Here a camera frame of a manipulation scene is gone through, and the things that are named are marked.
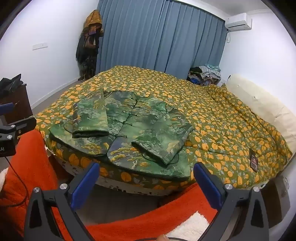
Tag blue curtain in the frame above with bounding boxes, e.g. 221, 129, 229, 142
95, 0, 228, 80

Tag black cable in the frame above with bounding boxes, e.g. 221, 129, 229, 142
8, 157, 29, 207

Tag white air conditioner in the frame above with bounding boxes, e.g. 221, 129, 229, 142
225, 13, 253, 30

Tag dark cloth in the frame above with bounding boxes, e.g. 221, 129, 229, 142
0, 74, 23, 98

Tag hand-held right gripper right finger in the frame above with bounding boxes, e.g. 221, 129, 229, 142
193, 162, 270, 241

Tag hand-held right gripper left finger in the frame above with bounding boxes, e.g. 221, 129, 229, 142
24, 162, 100, 241

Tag dark quilt label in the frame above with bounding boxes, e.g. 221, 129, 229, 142
250, 155, 259, 172

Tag brown patterned scarf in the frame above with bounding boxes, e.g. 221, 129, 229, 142
83, 10, 104, 49

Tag orange fleece garment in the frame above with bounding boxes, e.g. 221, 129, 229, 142
0, 130, 218, 241

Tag dark wooden cabinet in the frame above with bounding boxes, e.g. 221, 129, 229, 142
0, 83, 33, 127

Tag pile of clothes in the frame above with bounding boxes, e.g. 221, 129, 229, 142
188, 64, 222, 86

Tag green orange floral quilt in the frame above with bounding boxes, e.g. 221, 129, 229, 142
32, 65, 293, 193

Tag green printed jacket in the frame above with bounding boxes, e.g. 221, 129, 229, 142
48, 89, 194, 181

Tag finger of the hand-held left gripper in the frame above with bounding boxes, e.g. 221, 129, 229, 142
0, 117, 37, 140
0, 103, 14, 116

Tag cream padded headboard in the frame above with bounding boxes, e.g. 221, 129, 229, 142
225, 74, 296, 154

